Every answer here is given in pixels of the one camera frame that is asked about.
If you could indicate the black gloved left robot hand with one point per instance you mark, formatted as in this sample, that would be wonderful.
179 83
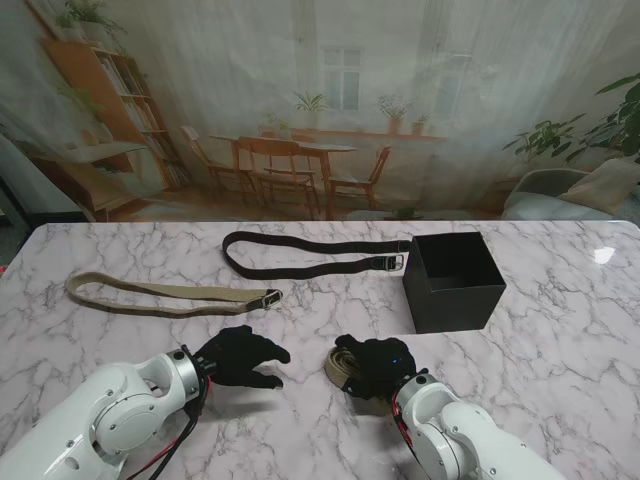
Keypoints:
240 357

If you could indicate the black belt storage box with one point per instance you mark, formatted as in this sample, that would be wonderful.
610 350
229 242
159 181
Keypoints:
450 305

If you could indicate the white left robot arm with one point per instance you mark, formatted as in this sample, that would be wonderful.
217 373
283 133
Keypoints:
100 420

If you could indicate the printed room scene backdrop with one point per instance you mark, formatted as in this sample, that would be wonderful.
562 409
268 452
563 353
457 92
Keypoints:
320 100

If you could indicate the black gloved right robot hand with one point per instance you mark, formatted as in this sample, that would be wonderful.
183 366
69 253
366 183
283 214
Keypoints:
382 367

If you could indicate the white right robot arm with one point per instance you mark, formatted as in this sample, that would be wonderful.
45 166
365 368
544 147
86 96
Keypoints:
450 435

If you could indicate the dark brown braided belt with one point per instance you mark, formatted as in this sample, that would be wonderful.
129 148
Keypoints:
300 272

